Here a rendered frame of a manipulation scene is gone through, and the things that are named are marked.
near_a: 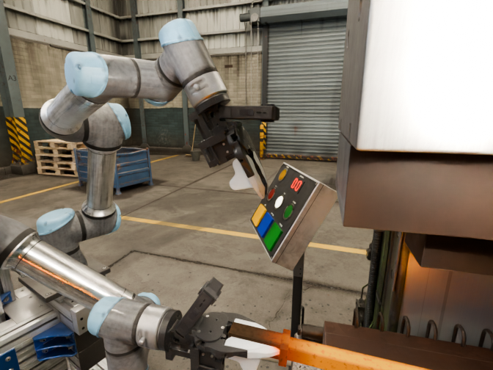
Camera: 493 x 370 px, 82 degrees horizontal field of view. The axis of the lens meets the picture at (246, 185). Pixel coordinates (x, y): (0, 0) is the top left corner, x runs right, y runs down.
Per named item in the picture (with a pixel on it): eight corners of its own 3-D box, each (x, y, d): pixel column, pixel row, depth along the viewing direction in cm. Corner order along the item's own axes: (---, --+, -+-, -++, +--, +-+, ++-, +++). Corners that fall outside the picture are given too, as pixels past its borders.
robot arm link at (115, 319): (114, 319, 62) (110, 285, 60) (159, 329, 60) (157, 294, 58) (86, 347, 55) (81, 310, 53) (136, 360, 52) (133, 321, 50)
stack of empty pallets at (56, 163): (35, 173, 653) (29, 141, 634) (70, 166, 733) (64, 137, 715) (78, 177, 614) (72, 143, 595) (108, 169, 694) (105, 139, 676)
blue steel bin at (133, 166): (77, 186, 547) (71, 148, 529) (114, 177, 614) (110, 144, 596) (117, 194, 488) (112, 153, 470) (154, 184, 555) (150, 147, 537)
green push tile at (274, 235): (269, 251, 89) (281, 230, 88) (263, 240, 96) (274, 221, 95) (274, 253, 89) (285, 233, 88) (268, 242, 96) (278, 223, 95)
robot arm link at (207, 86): (224, 73, 58) (208, 68, 50) (233, 95, 58) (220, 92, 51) (194, 92, 60) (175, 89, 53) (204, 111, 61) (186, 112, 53)
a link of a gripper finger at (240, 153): (251, 177, 57) (233, 136, 57) (259, 173, 56) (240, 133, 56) (243, 179, 52) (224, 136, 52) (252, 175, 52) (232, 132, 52)
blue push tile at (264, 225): (261, 237, 98) (272, 219, 97) (256, 228, 105) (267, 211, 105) (265, 239, 98) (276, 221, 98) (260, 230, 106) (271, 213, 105)
